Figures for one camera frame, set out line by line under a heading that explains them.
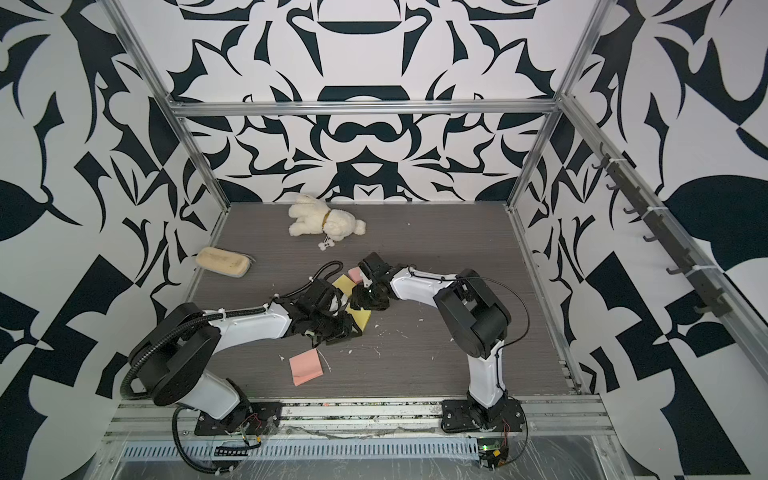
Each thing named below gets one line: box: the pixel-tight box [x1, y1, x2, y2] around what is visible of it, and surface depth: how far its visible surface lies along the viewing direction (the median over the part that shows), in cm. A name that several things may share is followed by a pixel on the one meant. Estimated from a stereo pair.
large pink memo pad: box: [289, 348, 324, 387], surface depth 83 cm
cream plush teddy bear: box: [288, 194, 366, 241], surface depth 107 cm
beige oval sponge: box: [196, 247, 251, 279], surface depth 101 cm
